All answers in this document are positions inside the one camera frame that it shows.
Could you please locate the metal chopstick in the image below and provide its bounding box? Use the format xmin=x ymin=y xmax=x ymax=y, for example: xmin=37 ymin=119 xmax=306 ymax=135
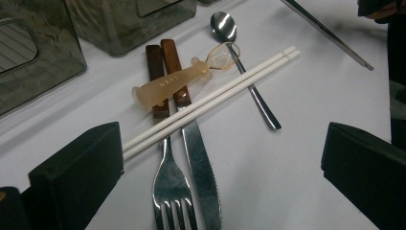
xmin=285 ymin=0 xmax=368 ymax=65
xmin=281 ymin=0 xmax=375 ymax=72

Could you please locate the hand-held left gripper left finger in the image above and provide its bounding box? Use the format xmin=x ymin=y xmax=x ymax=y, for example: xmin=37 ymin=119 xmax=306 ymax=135
xmin=28 ymin=121 xmax=125 ymax=230

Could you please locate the fork with wooden handle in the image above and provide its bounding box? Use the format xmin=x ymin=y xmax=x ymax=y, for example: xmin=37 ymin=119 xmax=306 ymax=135
xmin=145 ymin=44 xmax=199 ymax=230

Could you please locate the knife with wooden handle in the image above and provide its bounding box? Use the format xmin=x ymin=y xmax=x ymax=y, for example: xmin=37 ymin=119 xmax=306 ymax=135
xmin=160 ymin=38 xmax=223 ymax=230

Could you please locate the wooden-handled utensil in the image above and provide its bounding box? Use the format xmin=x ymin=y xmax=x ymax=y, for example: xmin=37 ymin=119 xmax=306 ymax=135
xmin=131 ymin=41 xmax=241 ymax=111

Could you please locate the smoky clear plastic bin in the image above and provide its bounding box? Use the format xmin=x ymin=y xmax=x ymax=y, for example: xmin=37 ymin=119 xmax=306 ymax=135
xmin=65 ymin=0 xmax=198 ymax=58
xmin=0 ymin=0 xmax=88 ymax=118

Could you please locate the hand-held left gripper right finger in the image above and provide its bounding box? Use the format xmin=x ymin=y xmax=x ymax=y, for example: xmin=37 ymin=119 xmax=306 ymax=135
xmin=320 ymin=122 xmax=406 ymax=230

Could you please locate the metal spoon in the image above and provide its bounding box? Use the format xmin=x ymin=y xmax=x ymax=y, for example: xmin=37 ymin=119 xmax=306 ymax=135
xmin=210 ymin=11 xmax=282 ymax=131

